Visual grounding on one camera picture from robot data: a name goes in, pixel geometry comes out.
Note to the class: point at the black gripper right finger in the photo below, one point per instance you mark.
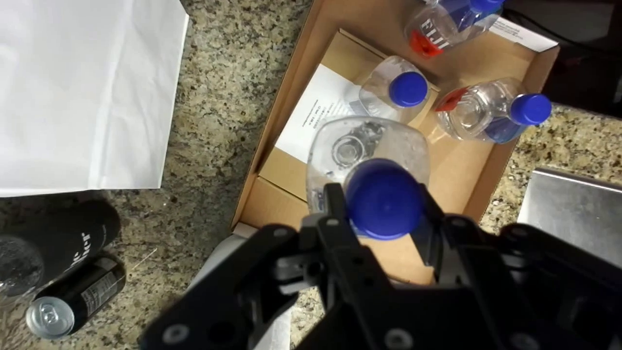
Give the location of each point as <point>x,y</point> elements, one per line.
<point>434,227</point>

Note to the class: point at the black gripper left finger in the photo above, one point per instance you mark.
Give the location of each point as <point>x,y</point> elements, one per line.
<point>337,221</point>

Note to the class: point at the clear plastic bottle blue cap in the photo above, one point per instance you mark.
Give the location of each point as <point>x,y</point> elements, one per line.
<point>479,114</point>
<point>382,196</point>
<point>405,89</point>
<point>448,27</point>

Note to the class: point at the flat brown cardboard box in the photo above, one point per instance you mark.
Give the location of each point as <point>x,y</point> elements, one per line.
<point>289,169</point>

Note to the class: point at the shallow cardboard tray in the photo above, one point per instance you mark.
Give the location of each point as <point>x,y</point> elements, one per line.
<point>467,169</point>

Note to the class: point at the white printed paper sheet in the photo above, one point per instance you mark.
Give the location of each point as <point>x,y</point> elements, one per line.
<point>318,118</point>

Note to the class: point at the black drink can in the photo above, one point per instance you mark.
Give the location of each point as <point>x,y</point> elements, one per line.
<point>81,295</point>

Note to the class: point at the dark jar with script print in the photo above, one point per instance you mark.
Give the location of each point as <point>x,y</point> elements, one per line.
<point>59,237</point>

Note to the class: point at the white paper shopping bag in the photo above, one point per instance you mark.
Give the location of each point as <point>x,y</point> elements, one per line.
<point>84,91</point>

